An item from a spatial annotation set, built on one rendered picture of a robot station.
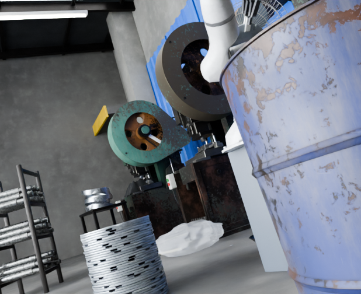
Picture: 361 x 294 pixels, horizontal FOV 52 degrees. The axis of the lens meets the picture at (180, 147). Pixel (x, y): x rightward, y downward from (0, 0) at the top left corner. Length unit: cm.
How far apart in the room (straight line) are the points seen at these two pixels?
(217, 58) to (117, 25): 610
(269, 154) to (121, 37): 689
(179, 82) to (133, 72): 416
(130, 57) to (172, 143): 290
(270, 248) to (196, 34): 218
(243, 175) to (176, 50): 183
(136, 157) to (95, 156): 367
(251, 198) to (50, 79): 743
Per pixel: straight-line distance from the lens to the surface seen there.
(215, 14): 132
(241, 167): 136
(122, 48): 722
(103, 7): 734
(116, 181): 802
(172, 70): 293
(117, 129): 446
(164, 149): 459
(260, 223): 137
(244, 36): 188
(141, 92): 691
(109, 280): 148
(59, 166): 790
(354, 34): 45
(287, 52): 47
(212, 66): 142
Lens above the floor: 30
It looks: 9 degrees up
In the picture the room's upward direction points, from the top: 16 degrees counter-clockwise
